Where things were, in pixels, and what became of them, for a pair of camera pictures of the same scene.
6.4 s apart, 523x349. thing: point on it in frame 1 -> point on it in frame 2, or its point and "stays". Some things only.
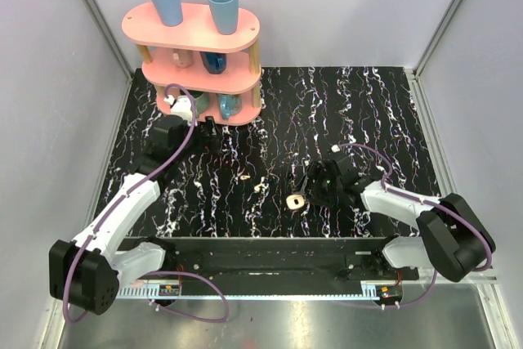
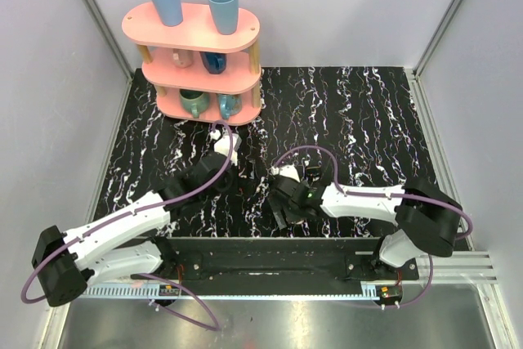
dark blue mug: x=214 y=62 stays
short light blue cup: x=223 y=0 stays
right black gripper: x=315 y=172 -> x=276 y=208
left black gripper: x=203 y=131 -> x=230 y=167
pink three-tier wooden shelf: x=222 y=72 stays
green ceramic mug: x=202 y=100 stays
